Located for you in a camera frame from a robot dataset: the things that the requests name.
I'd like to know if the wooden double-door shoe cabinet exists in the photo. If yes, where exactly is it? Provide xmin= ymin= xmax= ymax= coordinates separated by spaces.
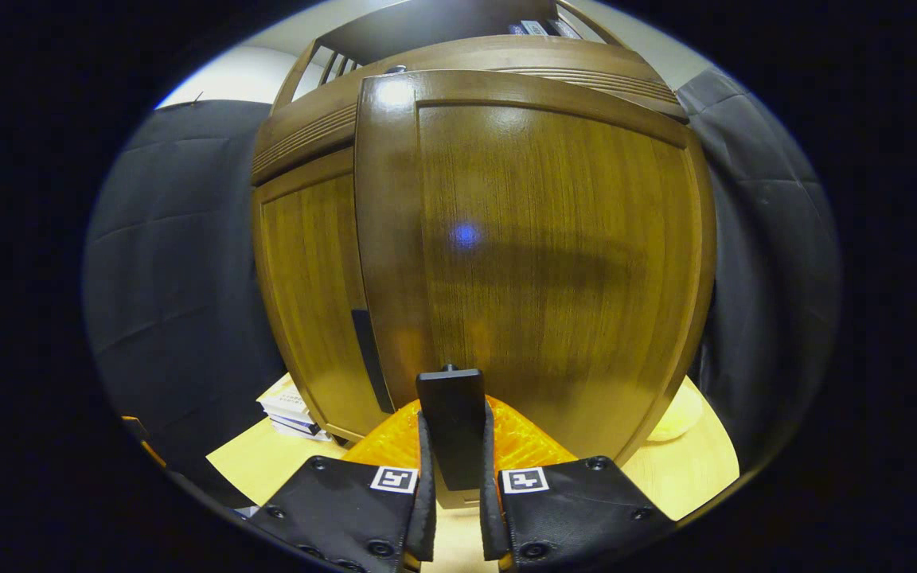
xmin=250 ymin=0 xmax=718 ymax=510

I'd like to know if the stack of white books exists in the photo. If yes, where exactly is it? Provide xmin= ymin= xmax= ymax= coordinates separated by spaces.
xmin=257 ymin=374 xmax=332 ymax=441

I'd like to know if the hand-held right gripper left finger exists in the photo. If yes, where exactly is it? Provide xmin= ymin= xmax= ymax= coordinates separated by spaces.
xmin=250 ymin=398 xmax=437 ymax=573

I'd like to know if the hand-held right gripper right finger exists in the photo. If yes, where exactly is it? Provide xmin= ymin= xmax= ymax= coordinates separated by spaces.
xmin=481 ymin=398 xmax=676 ymax=573

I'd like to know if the wooden shoe cabinet door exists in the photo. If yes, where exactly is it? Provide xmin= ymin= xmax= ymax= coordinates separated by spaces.
xmin=355 ymin=70 xmax=718 ymax=510
xmin=252 ymin=147 xmax=396 ymax=442

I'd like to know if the black backdrop cloth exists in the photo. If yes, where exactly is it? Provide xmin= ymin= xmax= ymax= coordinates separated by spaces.
xmin=83 ymin=68 xmax=841 ymax=510

